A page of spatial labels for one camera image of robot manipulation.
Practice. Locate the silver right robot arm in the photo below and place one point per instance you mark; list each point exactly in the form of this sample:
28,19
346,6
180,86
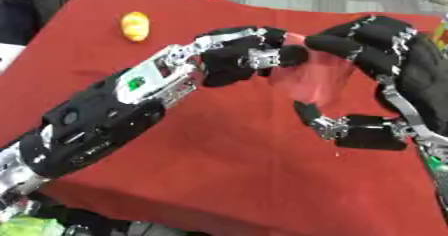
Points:
435,164

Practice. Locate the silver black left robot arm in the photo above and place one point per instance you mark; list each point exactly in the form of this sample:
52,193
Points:
99,123

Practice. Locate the pale green bag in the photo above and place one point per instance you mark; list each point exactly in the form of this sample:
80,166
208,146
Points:
29,226

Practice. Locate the yellow toy fruit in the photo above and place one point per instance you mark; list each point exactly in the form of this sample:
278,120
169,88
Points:
135,26

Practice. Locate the red translucent plastic object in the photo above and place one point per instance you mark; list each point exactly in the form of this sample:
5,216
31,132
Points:
318,78

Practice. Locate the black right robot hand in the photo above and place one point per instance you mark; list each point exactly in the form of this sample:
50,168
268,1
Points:
420,76

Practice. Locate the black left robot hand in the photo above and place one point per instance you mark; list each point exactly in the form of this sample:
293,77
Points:
227,60

